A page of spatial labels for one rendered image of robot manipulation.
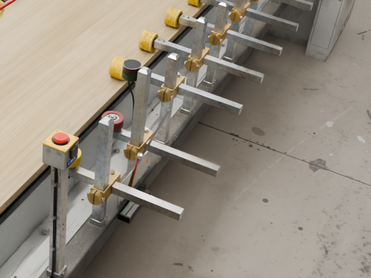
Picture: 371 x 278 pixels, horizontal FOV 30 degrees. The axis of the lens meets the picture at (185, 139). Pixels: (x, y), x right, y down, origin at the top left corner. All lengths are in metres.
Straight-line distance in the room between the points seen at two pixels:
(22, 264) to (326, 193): 1.93
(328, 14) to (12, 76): 2.65
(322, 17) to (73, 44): 2.32
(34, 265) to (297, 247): 1.51
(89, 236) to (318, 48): 2.94
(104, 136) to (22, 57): 0.78
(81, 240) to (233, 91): 2.29
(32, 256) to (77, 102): 0.57
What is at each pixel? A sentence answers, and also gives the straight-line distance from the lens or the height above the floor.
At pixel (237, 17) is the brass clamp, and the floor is 0.95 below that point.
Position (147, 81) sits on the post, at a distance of 2.24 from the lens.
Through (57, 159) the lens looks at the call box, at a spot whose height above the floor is 1.19.
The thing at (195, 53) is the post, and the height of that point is 0.99.
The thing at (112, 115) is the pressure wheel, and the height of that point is 0.91.
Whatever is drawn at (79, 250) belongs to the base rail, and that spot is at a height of 0.70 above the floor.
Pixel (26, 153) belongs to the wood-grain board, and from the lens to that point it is 2.29.
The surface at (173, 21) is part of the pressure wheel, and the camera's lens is 3.02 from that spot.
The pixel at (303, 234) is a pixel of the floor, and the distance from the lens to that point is 3.49.
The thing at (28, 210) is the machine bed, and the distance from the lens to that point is 2.33.
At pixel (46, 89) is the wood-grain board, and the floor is 0.90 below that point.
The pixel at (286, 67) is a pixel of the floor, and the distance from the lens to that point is 4.74.
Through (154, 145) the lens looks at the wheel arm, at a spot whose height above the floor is 0.86.
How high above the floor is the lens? 2.36
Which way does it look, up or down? 37 degrees down
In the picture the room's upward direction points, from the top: 10 degrees clockwise
